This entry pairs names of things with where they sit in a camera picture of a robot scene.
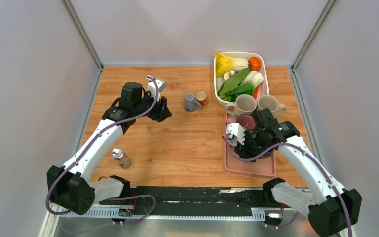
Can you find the white mushroom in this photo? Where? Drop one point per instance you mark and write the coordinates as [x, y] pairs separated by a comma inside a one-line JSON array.
[[228, 74]]

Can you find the orange small mug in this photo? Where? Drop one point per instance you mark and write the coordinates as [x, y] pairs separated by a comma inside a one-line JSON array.
[[201, 97]]

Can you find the yellow napa cabbage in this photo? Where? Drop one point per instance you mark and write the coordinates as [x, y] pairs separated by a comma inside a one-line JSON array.
[[226, 63]]

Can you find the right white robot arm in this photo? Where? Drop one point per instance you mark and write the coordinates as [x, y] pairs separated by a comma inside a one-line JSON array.
[[329, 206]]

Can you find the small orange pumpkin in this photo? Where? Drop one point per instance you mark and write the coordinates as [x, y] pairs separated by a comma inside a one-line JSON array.
[[254, 64]]

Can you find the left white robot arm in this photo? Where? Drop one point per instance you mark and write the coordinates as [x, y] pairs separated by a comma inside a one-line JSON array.
[[69, 185]]

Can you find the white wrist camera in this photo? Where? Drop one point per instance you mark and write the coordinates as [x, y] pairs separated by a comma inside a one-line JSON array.
[[235, 134], [155, 86]]

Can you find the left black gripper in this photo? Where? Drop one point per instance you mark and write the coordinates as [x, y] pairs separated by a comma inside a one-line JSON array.
[[161, 111]]

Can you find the silver metal bottle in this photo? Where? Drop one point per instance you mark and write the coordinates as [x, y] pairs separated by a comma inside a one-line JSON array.
[[120, 156]]

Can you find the orange carrot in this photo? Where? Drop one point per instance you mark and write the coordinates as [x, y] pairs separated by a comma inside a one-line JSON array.
[[256, 91]]

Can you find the pink plastic tray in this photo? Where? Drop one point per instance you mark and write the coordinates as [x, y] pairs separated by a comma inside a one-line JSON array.
[[261, 168]]

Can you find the white bok choy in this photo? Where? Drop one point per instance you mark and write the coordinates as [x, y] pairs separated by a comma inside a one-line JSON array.
[[253, 79]]

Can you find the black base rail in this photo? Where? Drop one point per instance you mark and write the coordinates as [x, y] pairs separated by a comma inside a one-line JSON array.
[[196, 201]]

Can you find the grey-blue dotted mug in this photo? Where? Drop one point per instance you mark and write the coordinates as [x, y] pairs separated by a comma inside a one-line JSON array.
[[191, 104]]

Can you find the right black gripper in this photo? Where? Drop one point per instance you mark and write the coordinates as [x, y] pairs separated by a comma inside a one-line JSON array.
[[244, 151]]

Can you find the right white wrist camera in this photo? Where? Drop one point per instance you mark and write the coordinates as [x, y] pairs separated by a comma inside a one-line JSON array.
[[235, 134]]

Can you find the tall white floral mug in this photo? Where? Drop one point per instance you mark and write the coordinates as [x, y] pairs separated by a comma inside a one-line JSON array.
[[270, 102]]

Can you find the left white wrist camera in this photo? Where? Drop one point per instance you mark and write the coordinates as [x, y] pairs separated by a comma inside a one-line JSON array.
[[155, 86]]

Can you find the green leafy vegetable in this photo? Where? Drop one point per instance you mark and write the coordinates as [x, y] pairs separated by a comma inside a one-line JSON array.
[[236, 86]]

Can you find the white vegetable bin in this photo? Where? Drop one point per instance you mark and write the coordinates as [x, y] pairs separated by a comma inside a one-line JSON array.
[[218, 81]]

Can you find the pink upside-down mug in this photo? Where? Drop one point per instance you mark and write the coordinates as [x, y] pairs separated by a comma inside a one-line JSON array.
[[246, 121]]

